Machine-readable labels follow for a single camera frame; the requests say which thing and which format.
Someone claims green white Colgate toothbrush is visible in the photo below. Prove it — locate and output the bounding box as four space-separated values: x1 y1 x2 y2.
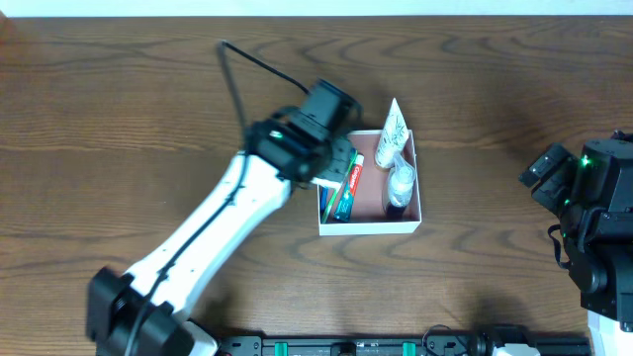
320 147 358 223

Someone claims Colgate toothpaste tube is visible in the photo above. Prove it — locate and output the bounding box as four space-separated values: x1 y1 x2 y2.
333 154 364 223

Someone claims blue disposable razor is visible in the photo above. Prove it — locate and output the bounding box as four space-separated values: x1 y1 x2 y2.
319 187 329 217

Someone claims white cardboard box pink interior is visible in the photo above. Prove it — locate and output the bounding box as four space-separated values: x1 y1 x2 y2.
317 130 422 236

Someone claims blue Dettol foam bottle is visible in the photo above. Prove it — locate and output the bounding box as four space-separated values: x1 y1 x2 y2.
383 153 416 221

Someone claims white lotion tube gold cap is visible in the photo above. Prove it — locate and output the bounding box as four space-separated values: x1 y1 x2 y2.
375 98 409 169

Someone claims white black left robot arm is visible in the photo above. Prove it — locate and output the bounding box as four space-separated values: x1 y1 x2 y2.
86 80 362 356

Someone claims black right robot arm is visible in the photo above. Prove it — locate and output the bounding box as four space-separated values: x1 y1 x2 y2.
518 131 632 332

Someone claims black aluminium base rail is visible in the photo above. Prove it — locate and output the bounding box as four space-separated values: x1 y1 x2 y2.
216 324 592 356

